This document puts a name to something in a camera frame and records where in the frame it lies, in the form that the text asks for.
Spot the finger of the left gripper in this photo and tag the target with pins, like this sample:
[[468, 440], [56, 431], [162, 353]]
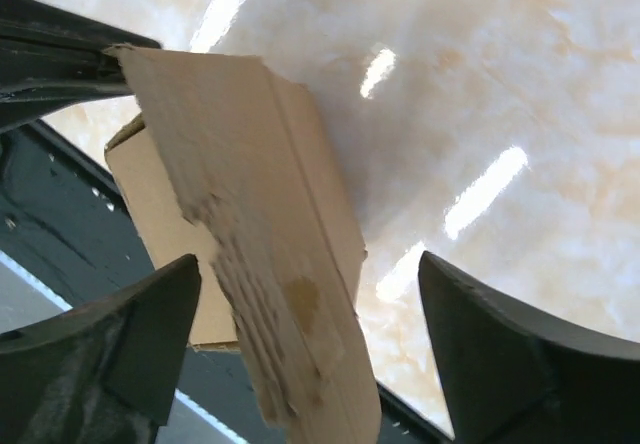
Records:
[[33, 26], [39, 81]]

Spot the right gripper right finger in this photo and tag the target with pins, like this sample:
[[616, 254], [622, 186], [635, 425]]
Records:
[[512, 373]]

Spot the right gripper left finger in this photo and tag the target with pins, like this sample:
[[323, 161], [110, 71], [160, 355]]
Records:
[[105, 371]]

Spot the brown cardboard box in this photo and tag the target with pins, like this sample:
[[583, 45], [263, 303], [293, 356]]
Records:
[[248, 161]]

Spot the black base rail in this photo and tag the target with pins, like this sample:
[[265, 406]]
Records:
[[64, 221]]

